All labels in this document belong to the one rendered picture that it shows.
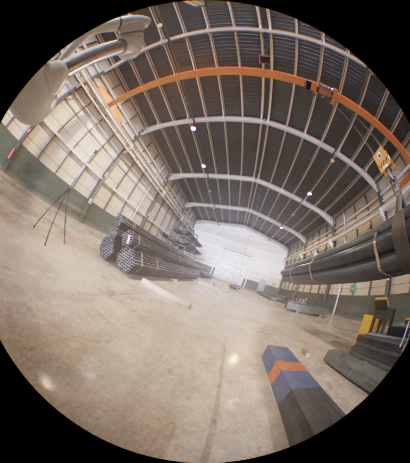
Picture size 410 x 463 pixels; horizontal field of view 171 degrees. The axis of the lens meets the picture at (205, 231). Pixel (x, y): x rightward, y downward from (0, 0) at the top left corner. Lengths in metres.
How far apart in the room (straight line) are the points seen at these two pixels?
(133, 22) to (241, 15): 8.95
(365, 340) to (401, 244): 1.07
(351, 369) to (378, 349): 0.33
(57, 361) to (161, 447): 0.54
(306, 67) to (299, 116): 3.28
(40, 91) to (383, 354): 2.45
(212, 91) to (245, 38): 4.13
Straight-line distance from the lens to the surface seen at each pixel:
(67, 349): 0.92
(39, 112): 0.60
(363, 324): 5.12
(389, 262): 1.43
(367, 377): 1.69
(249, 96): 9.62
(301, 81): 5.54
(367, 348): 1.97
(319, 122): 9.76
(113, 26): 1.00
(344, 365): 1.85
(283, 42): 9.41
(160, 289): 2.48
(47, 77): 0.61
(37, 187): 8.93
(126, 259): 2.83
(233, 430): 0.87
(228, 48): 9.36
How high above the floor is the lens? 0.70
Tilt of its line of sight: 15 degrees up
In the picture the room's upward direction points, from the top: 22 degrees clockwise
